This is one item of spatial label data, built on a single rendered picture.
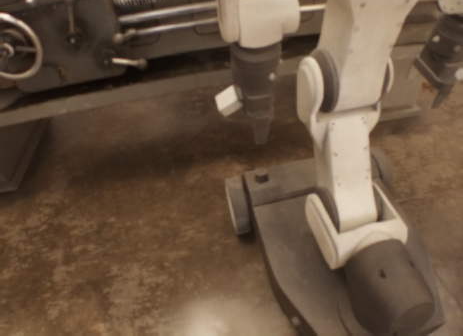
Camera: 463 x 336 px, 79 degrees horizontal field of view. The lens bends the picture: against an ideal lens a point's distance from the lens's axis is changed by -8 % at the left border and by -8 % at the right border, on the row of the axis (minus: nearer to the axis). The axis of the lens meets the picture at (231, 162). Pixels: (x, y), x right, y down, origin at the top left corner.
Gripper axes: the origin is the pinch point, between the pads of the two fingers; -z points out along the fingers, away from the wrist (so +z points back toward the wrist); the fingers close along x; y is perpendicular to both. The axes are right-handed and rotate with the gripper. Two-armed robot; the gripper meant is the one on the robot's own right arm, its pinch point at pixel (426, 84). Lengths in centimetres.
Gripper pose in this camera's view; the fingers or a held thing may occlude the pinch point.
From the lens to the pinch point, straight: 86.7
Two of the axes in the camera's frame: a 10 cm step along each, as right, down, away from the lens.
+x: -2.2, -8.0, 5.6
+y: -9.8, 2.0, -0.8
